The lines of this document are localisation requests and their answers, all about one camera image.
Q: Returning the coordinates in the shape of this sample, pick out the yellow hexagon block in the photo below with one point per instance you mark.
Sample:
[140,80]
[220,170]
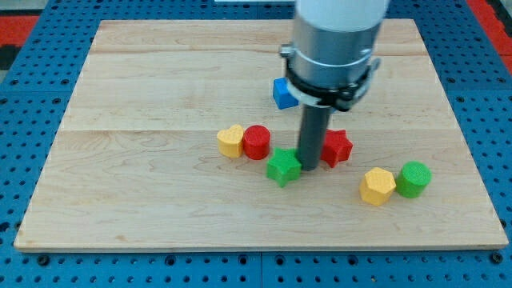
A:
[377,186]

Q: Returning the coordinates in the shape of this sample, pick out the green cylinder block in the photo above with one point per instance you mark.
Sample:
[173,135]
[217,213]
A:
[413,178]

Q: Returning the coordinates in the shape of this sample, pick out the green star block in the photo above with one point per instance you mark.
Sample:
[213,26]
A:
[283,166]

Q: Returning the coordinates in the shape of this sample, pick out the yellow heart block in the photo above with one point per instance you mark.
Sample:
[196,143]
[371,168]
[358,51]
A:
[230,141]

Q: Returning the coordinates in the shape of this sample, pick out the light wooden board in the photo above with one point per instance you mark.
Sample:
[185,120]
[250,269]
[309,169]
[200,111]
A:
[135,166]

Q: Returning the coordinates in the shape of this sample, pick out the red cylinder block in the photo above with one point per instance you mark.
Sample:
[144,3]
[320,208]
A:
[256,142]

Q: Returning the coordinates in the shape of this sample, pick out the red star block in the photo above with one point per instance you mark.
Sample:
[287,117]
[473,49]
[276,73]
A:
[336,147]

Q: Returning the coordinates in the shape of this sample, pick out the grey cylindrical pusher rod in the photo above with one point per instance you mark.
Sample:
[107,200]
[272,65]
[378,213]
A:
[312,133]

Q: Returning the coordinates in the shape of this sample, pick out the blue cube block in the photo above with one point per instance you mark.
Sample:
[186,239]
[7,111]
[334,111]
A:
[282,96]

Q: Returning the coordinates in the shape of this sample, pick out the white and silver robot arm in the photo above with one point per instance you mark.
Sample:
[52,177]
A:
[328,61]

